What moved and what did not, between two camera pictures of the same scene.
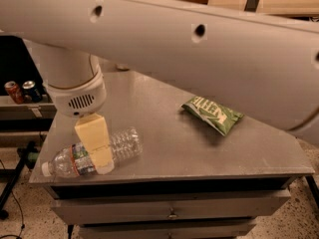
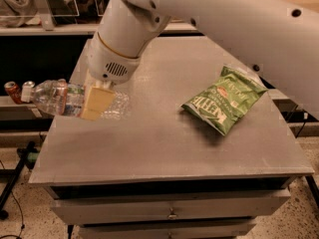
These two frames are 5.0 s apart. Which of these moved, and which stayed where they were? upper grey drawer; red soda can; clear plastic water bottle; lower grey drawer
Moved: clear plastic water bottle
Stayed: red soda can; lower grey drawer; upper grey drawer
